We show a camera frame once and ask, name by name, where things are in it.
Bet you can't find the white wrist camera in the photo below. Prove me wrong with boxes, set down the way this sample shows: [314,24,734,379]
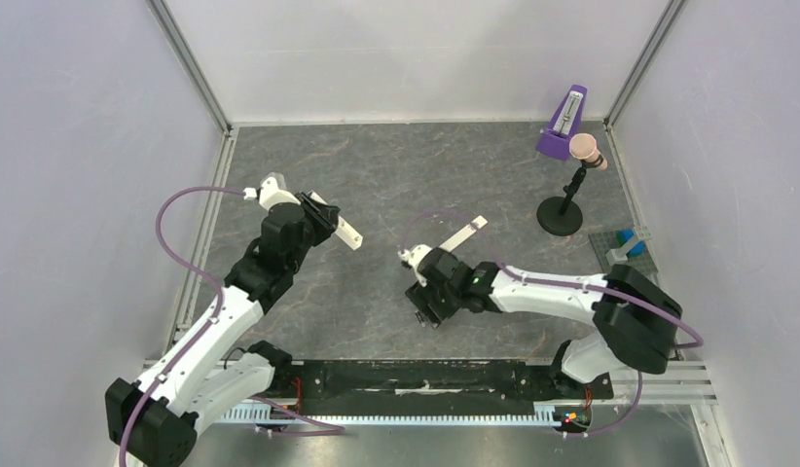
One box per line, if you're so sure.
[242,172,300,211]
[398,244,432,287]

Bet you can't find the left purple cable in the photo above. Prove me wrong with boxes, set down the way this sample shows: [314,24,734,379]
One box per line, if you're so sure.
[118,186,346,467]

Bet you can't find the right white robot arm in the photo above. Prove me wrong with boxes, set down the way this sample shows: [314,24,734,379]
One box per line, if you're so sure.
[399,245,682,397]

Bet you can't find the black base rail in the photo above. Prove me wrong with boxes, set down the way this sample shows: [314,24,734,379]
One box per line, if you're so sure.
[248,341,614,416]

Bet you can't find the white remote battery cover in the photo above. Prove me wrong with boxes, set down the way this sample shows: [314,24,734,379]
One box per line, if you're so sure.
[439,215,488,252]

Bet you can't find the black stand with pink head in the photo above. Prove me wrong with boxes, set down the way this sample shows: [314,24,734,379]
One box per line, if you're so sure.
[535,133,608,236]

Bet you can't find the purple metronome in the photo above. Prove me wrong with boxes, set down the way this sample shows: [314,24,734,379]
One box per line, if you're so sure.
[535,85,588,161]

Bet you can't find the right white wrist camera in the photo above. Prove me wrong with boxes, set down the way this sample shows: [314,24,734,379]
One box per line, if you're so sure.
[398,244,432,287]

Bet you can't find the blue and grey bricks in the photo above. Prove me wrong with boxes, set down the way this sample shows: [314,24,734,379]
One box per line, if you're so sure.
[606,226,651,266]

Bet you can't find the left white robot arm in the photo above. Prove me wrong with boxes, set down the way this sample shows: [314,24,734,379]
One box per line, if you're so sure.
[105,251,295,466]

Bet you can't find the grey brick baseplate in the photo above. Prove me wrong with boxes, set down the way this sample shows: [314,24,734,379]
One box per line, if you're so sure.
[588,226,658,277]

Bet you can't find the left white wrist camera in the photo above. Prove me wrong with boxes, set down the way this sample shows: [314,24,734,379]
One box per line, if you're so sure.
[242,172,300,211]

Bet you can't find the white slotted cable duct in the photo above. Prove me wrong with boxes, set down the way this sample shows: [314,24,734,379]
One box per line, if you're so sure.
[216,401,586,431]

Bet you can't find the white remote control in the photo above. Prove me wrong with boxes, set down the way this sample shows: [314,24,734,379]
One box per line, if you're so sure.
[309,191,363,250]

